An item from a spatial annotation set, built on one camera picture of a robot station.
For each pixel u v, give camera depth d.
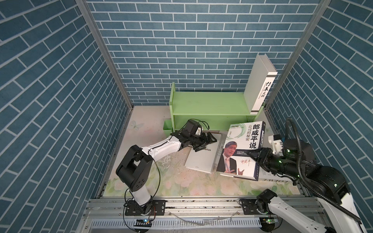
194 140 0.72
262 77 0.63
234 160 0.61
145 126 1.09
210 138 0.76
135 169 0.45
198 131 0.81
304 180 0.39
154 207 0.73
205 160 0.86
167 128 1.03
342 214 0.34
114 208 0.75
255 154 0.59
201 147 0.77
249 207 0.73
